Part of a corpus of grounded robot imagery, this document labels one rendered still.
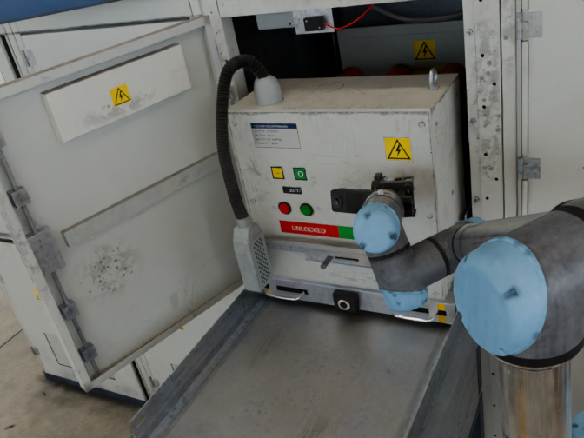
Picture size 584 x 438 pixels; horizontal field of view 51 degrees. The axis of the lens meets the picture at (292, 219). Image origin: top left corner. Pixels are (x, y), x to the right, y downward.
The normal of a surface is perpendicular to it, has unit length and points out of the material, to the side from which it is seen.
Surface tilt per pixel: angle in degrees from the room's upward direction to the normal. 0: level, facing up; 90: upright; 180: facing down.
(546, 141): 90
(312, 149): 90
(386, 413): 0
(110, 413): 0
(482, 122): 90
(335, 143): 90
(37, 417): 0
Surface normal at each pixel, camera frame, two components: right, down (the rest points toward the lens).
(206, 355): 0.88, 0.08
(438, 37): -0.45, 0.50
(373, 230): -0.24, 0.26
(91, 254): 0.70, 0.23
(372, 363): -0.18, -0.86
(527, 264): -0.08, -0.54
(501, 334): -0.93, 0.27
